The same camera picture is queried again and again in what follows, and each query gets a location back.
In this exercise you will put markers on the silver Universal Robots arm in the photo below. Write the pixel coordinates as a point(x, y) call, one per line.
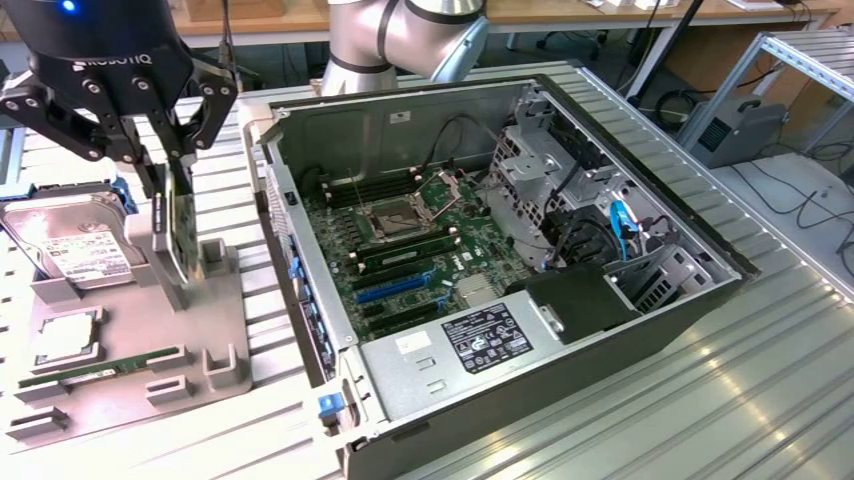
point(360, 40)

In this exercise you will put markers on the aluminium profile shelf frame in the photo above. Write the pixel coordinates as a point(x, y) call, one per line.
point(801, 55)

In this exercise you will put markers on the black plastic fan shroud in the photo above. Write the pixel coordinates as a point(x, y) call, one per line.
point(574, 300)

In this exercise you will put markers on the silver power supply unit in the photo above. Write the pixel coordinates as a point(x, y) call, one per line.
point(427, 360)

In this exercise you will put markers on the silver socket cover frame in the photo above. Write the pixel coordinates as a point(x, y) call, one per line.
point(450, 181)

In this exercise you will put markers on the black RAM stick with label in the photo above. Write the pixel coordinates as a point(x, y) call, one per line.
point(407, 255)

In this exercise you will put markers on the brown wooden box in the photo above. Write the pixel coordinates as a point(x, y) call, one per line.
point(254, 9)

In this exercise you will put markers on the open black PC case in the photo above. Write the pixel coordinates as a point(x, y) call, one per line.
point(667, 350)

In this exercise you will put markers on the black expansion slot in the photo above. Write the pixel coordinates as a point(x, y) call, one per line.
point(401, 309)
point(387, 281)
point(407, 321)

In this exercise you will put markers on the CPU socket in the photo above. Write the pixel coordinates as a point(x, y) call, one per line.
point(390, 220)

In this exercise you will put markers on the perforated silver drive cage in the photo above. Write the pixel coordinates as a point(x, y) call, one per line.
point(527, 170)

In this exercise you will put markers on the green RAM stick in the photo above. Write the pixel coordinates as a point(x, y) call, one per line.
point(87, 372)

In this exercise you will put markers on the silver ventilated disk bay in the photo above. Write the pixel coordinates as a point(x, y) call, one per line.
point(661, 280)

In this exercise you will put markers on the blue plastic disk caddy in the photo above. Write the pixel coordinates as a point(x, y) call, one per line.
point(14, 191)

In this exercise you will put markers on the black plastic disk bay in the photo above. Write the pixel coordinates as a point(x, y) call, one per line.
point(587, 235)

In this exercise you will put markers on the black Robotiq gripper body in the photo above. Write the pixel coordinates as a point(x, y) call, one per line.
point(100, 40)

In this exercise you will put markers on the silver CPU chip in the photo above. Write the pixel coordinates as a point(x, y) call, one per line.
point(63, 337)

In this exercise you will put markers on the grey plastic parts rack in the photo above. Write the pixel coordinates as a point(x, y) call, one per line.
point(134, 325)

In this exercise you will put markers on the blue expansion slot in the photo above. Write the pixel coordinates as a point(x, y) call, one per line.
point(394, 292)

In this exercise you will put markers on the wooden office desk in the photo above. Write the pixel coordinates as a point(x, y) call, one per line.
point(567, 12)

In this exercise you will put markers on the RAM slot with white clips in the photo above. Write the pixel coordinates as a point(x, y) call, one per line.
point(376, 245)
point(367, 178)
point(372, 190)

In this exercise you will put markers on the green graphics card black cooler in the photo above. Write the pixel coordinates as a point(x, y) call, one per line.
point(180, 225)

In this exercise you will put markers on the blue plastic case latch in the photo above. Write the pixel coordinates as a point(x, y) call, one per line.
point(330, 405)

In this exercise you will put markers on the black slanted stand pole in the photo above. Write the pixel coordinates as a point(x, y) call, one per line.
point(690, 10)

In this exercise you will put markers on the silver hard disk drive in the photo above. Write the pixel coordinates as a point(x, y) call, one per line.
point(67, 235)

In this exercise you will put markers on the green Dell motherboard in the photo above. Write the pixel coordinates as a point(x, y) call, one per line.
point(334, 225)

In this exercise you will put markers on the silver finned chipset heatsink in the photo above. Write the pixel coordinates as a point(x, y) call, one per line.
point(477, 292)

